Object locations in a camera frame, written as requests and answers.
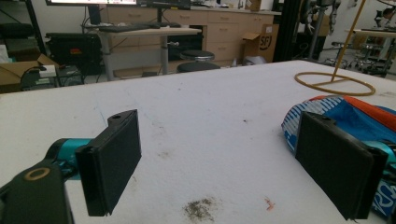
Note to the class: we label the computer monitor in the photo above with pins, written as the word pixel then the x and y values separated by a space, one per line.
pixel 93 6
pixel 166 4

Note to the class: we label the light wooden desk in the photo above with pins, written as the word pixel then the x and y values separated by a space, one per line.
pixel 146 46

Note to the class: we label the black keyboard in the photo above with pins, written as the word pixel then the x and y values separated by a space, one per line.
pixel 124 28

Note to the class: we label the blue orange chip bag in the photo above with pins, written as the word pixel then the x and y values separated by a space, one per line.
pixel 358 123

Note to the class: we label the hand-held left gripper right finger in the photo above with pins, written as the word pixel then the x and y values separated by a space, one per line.
pixel 337 161

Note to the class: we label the brown cardboard box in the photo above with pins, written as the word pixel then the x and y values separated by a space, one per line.
pixel 261 42

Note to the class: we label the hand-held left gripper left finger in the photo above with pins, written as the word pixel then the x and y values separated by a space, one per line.
pixel 109 161

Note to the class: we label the black equipment case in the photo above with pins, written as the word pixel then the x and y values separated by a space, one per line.
pixel 74 51

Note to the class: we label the open cardboard box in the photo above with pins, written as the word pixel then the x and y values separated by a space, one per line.
pixel 21 73

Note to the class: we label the wooden drawer cabinet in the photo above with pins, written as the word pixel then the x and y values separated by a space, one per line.
pixel 218 34

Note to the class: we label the black round stool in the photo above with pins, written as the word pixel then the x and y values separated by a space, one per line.
pixel 197 55
pixel 198 67

